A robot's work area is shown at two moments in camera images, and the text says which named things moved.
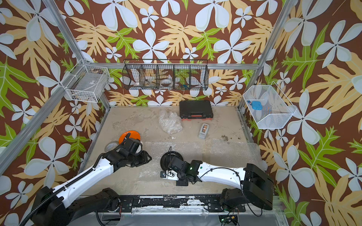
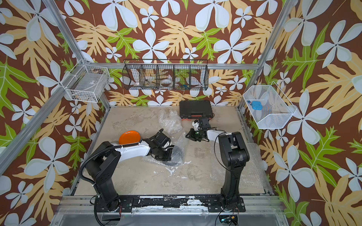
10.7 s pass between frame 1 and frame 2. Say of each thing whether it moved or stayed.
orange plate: stayed
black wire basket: stayed
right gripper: moved
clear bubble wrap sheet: stayed
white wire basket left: stayed
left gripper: moved
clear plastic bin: stayed
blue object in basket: stayed
